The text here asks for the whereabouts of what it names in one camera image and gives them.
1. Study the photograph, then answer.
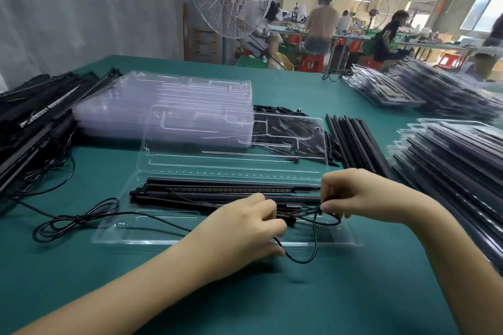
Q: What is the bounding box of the stack of packed clamshell packs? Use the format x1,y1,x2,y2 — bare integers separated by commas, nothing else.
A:
386,118,503,272

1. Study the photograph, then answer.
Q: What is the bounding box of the window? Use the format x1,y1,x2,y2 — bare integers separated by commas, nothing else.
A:
460,0,503,32

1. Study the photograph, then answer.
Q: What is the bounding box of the long pile of packed packs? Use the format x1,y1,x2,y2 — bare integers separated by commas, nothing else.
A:
341,58,503,121

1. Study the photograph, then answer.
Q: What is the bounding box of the person's left hand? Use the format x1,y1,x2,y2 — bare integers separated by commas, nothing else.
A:
194,193,288,283

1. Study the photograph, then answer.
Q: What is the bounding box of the open clear plastic clamshell tray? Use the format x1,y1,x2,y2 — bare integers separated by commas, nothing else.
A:
91,116,363,248

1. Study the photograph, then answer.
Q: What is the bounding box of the person's right hand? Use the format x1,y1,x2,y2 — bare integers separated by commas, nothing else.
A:
320,168,410,226

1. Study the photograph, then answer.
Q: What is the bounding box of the red plastic stool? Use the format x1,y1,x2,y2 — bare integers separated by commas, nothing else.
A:
298,54,327,72
435,52,463,71

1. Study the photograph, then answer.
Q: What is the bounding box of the black power cable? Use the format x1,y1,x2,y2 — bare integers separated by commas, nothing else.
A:
32,197,342,265

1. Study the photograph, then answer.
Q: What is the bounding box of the person's right forearm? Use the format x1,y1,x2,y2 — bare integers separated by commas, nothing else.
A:
401,187,503,335

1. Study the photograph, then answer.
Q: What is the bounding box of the heap of black brackets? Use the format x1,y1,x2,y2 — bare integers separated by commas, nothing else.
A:
251,104,340,168

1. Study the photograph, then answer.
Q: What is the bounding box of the long work table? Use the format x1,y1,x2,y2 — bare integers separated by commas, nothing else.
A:
271,25,486,62

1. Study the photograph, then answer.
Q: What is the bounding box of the person's left forearm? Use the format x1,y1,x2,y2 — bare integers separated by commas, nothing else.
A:
12,229,213,335

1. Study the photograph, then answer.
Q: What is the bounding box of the black LED light bar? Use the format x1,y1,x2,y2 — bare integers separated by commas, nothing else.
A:
129,186,324,215
145,177,322,195

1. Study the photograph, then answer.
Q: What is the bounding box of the stack of clear plastic trays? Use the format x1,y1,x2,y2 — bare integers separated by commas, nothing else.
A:
72,70,255,148

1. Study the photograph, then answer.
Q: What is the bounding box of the pile of black light bars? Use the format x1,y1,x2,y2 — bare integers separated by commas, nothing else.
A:
0,67,123,214

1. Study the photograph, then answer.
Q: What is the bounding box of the row of black plastic strips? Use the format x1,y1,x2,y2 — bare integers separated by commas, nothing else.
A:
325,113,395,181

